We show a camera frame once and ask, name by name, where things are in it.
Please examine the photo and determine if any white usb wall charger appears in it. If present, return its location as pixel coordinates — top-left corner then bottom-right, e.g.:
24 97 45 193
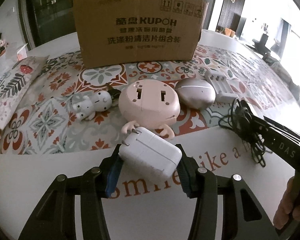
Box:
119 127 182 183

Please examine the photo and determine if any black cable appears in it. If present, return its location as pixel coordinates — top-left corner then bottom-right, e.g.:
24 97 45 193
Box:
218 97 273 168

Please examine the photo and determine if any white figurine keychain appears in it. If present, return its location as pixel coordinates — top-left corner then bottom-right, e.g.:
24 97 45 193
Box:
73 88 121 121

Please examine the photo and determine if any pink round character plug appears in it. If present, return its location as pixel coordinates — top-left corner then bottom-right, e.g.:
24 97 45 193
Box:
119 79 180 139

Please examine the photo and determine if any silver oval case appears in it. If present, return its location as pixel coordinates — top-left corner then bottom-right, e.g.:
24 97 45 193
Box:
175 78 216 109

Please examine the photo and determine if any white battery charger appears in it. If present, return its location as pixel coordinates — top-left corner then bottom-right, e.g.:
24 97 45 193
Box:
204 70 239 103

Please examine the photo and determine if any person right hand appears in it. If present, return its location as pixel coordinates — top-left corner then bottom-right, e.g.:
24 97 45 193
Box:
273 177 300 230

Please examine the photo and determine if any patterned table runner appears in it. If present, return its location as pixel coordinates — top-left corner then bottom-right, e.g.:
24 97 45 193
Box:
0 45 293 155

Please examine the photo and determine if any patterned fabric tissue pouch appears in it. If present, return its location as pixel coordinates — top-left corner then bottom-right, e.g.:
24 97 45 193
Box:
0 56 48 130

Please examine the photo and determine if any brown cardboard box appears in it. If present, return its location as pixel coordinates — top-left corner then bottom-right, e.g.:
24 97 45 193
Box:
73 0 209 68

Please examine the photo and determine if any dark glass door cabinet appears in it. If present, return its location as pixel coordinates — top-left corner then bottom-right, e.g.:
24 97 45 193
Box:
18 0 76 50

